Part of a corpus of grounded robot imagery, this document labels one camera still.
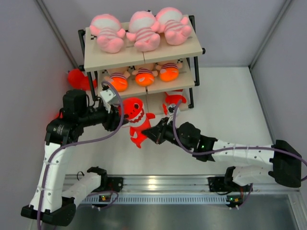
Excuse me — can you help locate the orange doll left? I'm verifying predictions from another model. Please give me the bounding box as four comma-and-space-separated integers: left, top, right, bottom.
104, 71, 130, 92

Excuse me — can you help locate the red shark plush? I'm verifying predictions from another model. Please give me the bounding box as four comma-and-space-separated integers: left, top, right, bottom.
118, 97, 155, 148
163, 89, 187, 115

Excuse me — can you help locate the pink striped plush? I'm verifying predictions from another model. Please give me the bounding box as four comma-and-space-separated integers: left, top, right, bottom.
89, 14, 126, 53
126, 11, 160, 52

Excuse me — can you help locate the orange doll right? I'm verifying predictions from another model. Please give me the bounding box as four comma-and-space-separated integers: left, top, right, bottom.
155, 62, 183, 82

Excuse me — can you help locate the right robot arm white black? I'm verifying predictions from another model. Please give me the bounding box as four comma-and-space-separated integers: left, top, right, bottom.
142, 118, 303, 190

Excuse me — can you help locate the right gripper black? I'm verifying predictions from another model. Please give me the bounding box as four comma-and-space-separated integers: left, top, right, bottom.
143, 117, 192, 151

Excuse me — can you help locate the slotted cable duct grey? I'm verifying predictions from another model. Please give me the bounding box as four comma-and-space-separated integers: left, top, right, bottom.
81, 194, 241, 205

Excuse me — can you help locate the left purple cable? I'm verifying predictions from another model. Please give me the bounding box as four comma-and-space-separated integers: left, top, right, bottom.
37, 80, 125, 227

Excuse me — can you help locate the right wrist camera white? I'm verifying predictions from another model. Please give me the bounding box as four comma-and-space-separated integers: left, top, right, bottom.
166, 103, 180, 117

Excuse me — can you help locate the aluminium rail base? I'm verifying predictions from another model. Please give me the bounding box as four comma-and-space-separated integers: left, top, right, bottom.
63, 174, 299, 194

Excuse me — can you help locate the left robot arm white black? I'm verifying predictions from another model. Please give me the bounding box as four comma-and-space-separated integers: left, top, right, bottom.
21, 87, 125, 230

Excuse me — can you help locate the beige three-tier shelf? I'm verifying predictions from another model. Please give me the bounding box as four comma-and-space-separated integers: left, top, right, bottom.
78, 28, 206, 114

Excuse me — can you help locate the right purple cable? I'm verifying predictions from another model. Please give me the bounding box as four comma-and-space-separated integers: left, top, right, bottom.
171, 99, 307, 182

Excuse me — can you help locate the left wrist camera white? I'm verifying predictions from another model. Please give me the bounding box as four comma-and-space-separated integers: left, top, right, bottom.
100, 88, 118, 104

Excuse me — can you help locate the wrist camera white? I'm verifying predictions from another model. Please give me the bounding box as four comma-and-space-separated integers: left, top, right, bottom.
100, 88, 118, 104
166, 103, 180, 117

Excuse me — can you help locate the pink plush right top shelf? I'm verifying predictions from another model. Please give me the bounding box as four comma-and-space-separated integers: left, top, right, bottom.
155, 7, 192, 46

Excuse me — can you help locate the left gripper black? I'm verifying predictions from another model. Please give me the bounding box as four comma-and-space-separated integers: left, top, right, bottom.
77, 103, 128, 132

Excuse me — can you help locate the orange doll middle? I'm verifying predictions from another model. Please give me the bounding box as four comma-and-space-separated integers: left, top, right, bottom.
132, 68, 158, 87

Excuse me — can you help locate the orange doll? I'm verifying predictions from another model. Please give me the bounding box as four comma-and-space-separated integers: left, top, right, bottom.
132, 68, 158, 87
104, 71, 130, 92
155, 62, 183, 82

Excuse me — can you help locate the purple cable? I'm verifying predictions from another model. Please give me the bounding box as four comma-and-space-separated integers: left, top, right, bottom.
171, 99, 307, 182
37, 80, 125, 227

